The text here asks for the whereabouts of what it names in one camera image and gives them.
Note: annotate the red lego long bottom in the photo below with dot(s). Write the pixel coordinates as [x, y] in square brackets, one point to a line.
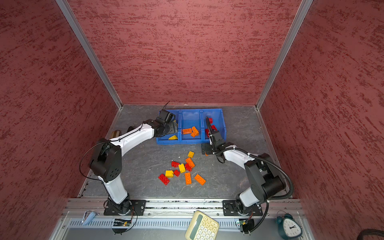
[164, 179]

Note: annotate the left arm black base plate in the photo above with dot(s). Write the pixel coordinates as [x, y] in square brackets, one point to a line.
[126, 208]

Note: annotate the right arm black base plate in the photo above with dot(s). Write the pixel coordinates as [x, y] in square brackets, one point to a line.
[236, 208]

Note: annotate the red lego small bottom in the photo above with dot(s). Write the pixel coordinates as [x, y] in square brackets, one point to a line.
[177, 173]

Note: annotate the dark green alarm clock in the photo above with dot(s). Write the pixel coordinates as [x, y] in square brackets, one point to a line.
[288, 228]

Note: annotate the plaid brown glasses case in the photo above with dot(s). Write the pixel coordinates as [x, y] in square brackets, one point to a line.
[115, 134]

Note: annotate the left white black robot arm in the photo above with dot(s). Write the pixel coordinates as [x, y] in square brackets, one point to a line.
[106, 161]

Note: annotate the blue three-compartment bin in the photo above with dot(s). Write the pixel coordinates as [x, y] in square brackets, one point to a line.
[188, 118]

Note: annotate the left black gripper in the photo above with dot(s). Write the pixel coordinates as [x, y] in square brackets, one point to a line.
[173, 127]

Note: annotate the cream calculator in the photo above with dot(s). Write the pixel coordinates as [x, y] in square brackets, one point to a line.
[202, 227]

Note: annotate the yellow lego centre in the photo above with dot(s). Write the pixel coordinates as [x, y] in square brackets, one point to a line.
[182, 168]

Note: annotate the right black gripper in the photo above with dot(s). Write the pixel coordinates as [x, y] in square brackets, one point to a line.
[207, 147]

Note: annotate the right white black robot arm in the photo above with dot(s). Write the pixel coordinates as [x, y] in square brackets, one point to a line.
[267, 180]

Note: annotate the yellow lego long slanted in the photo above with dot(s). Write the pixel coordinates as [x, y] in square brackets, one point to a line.
[174, 137]

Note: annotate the yellow lego lower middle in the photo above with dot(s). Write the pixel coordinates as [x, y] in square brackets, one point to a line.
[169, 174]

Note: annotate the small clear plastic piece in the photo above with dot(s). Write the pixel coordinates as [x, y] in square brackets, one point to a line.
[88, 217]

